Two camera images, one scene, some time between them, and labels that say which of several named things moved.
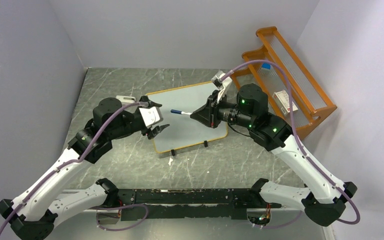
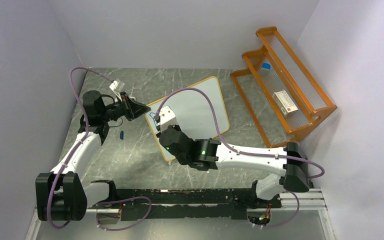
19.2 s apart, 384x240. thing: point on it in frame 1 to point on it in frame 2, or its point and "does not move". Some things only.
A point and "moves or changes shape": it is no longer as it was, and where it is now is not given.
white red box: (282, 100) does not move
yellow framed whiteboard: (183, 131) moves or changes shape
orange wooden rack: (291, 90) does not move
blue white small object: (266, 66) does not move
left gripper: (152, 133) to (132, 109)
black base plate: (200, 204) does not move
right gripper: (208, 114) to (172, 127)
